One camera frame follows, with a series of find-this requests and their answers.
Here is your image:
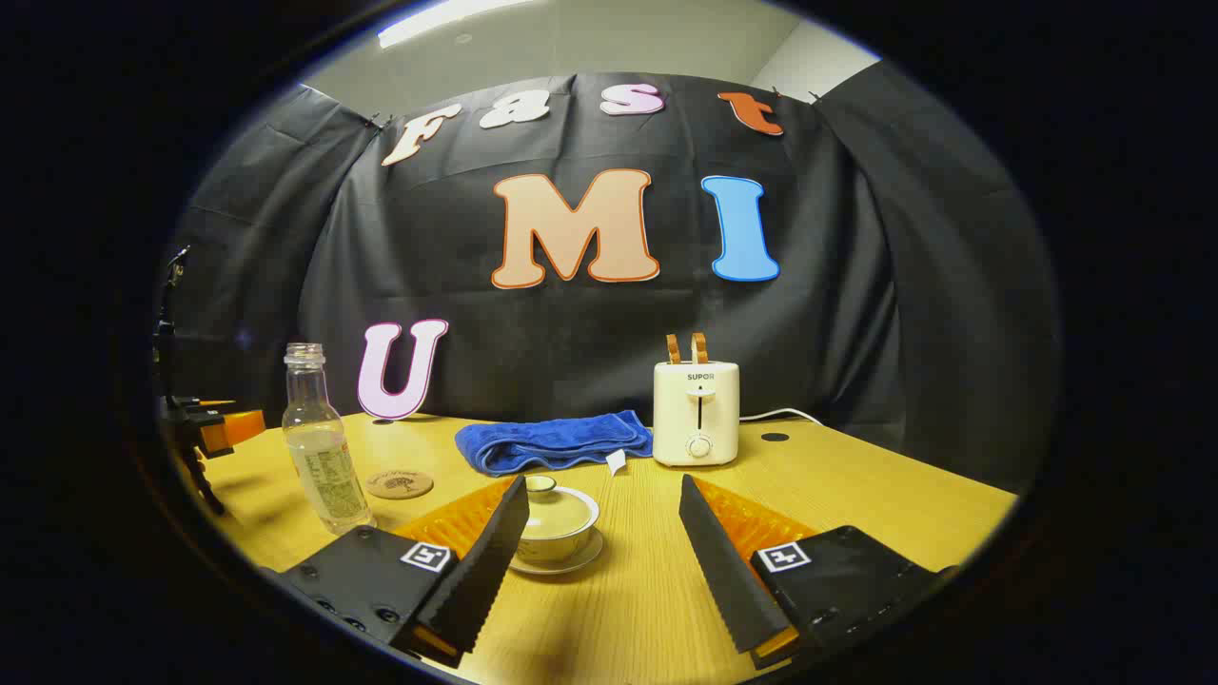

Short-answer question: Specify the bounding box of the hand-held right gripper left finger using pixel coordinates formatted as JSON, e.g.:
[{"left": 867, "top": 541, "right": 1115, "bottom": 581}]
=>
[{"left": 276, "top": 474, "right": 531, "bottom": 669}]

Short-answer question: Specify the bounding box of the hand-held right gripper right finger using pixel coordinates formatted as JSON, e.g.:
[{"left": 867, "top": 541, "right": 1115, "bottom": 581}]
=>
[{"left": 678, "top": 474, "right": 957, "bottom": 670}]

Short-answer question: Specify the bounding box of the white ceramic teacup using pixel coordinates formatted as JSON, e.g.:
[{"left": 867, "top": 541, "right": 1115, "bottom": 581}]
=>
[{"left": 514, "top": 485, "right": 601, "bottom": 564}]

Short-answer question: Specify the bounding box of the white teacup lid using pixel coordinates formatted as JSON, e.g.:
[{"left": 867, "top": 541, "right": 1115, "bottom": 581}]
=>
[{"left": 521, "top": 474, "right": 593, "bottom": 541}]

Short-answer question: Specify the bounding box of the clear plastic water bottle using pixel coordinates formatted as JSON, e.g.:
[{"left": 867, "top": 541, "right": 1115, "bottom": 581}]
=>
[{"left": 282, "top": 342, "right": 377, "bottom": 536}]

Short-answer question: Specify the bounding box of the round cork coaster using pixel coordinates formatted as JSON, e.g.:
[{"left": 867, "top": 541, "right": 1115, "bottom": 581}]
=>
[{"left": 366, "top": 468, "right": 435, "bottom": 500}]

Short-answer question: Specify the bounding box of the white ceramic saucer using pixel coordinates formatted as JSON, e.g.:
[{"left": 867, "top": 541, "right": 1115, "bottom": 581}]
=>
[{"left": 507, "top": 528, "right": 604, "bottom": 577}]

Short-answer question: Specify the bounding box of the blue towel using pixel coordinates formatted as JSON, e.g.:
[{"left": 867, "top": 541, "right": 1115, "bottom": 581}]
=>
[{"left": 454, "top": 409, "right": 656, "bottom": 478}]

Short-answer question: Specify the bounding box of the cream toaster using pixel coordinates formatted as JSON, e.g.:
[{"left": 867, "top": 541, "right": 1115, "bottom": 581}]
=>
[{"left": 652, "top": 360, "right": 741, "bottom": 467}]

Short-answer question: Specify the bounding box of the black backdrop cloth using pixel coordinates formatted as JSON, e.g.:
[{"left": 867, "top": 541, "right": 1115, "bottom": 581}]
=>
[{"left": 157, "top": 71, "right": 1062, "bottom": 496}]

